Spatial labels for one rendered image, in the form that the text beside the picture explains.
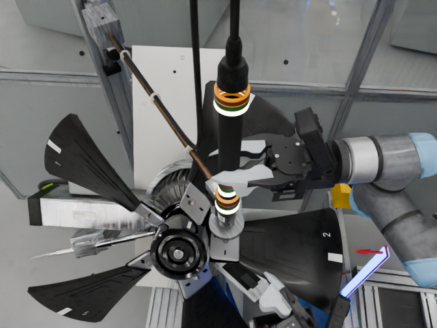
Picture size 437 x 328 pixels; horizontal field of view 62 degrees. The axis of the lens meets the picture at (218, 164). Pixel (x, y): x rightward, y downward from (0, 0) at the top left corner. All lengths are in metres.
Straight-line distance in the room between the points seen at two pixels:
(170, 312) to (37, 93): 1.16
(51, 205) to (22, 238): 1.39
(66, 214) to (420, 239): 0.78
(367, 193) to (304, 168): 0.18
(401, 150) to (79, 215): 0.74
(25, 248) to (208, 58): 1.72
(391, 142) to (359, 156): 0.06
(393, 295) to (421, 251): 1.30
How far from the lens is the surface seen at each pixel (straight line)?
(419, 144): 0.64
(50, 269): 2.24
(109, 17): 1.03
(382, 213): 0.69
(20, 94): 1.71
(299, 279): 0.82
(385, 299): 1.95
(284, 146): 0.58
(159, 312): 1.94
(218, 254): 0.80
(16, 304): 2.25
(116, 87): 1.29
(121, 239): 0.93
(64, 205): 0.99
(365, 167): 0.60
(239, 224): 0.73
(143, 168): 1.02
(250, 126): 0.72
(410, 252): 0.68
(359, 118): 1.57
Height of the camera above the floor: 1.94
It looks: 55 degrees down
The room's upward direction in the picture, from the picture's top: straight up
